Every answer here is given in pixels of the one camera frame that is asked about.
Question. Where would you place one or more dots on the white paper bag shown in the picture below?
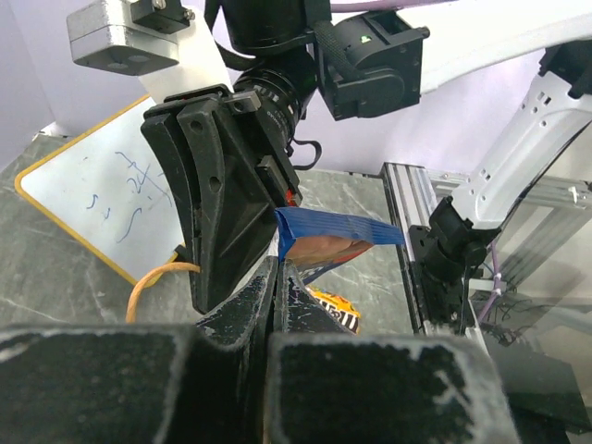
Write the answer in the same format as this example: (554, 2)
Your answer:
(163, 295)

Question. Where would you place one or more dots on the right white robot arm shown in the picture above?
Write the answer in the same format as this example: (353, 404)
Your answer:
(375, 63)

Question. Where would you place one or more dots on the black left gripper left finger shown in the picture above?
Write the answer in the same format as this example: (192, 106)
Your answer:
(115, 388)

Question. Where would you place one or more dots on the blue Burts chips bag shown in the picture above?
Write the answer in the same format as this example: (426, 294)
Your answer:
(317, 242)

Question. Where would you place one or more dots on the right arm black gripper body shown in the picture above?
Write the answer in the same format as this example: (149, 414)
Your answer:
(263, 110)

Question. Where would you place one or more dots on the aluminium frame rail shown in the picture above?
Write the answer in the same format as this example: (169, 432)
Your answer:
(439, 246)

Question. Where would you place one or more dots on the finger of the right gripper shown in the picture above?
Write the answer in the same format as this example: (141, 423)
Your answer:
(176, 147)
(229, 219)

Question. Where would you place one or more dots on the yellow M&M's packet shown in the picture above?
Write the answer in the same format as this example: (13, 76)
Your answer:
(338, 307)

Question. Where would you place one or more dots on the whiteboard with yellow frame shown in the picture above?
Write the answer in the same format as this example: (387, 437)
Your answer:
(107, 190)

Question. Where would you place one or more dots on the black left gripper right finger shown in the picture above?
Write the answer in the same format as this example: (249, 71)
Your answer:
(326, 385)

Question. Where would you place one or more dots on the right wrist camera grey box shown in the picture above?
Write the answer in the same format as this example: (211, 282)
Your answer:
(131, 38)

